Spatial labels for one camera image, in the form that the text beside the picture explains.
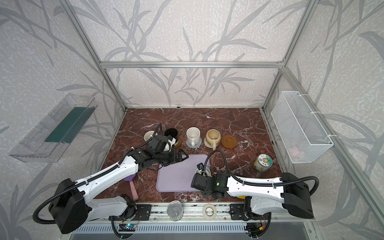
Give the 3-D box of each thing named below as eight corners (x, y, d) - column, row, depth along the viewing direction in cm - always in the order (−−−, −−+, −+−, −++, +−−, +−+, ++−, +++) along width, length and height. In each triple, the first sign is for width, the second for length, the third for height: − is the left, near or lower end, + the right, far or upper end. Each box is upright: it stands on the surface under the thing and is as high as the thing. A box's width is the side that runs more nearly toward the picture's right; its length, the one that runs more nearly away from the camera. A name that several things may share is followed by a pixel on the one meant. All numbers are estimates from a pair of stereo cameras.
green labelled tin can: (255, 172, 89) (259, 166, 82) (252, 160, 94) (256, 154, 87) (269, 172, 89) (274, 166, 82) (265, 160, 94) (270, 154, 87)
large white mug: (186, 150, 98) (185, 142, 91) (187, 135, 106) (186, 126, 99) (200, 150, 98) (200, 142, 91) (200, 135, 106) (200, 126, 99)
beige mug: (202, 146, 100) (202, 138, 93) (210, 134, 106) (210, 126, 99) (214, 152, 97) (215, 145, 90) (221, 140, 103) (223, 133, 96)
